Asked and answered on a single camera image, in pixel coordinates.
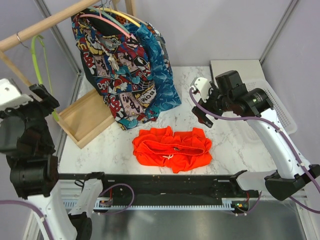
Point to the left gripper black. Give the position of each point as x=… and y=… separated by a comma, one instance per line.
x=48, y=102

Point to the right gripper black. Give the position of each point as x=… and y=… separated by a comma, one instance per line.
x=213, y=91

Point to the orange mesh shorts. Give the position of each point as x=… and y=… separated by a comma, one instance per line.
x=181, y=151

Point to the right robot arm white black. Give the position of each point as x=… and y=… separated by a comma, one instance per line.
x=227, y=98

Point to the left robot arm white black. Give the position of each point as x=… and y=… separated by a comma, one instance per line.
x=26, y=141

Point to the blue leaf print shorts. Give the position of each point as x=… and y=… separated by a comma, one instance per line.
x=167, y=96

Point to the comic print shorts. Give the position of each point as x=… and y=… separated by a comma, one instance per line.
x=118, y=68

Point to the pink clothes hanger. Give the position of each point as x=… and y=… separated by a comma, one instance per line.
x=106, y=21

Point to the mint green clothes hanger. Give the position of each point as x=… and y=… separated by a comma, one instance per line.
x=109, y=17

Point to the yellow clothes hanger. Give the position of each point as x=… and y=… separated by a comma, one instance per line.
x=130, y=18

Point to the wooden clothes rack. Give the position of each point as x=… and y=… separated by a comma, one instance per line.
x=57, y=74

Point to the grey flat box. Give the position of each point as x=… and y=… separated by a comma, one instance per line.
x=249, y=70

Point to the white plastic basket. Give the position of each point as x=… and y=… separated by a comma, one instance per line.
x=283, y=115

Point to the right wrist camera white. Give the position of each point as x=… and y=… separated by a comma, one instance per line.
x=201, y=85

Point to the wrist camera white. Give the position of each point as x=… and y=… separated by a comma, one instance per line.
x=201, y=85
x=10, y=96

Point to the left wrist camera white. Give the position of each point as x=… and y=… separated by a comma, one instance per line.
x=10, y=96

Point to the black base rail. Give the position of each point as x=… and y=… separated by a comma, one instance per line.
x=155, y=185

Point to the aluminium frame profile left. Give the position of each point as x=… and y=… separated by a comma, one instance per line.
x=59, y=37

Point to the aluminium frame profile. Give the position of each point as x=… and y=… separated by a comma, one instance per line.
x=59, y=37
x=278, y=30

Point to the white slotted cable duct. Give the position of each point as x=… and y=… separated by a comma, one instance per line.
x=222, y=204

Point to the aluminium frame profile right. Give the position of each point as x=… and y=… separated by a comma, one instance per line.
x=278, y=30

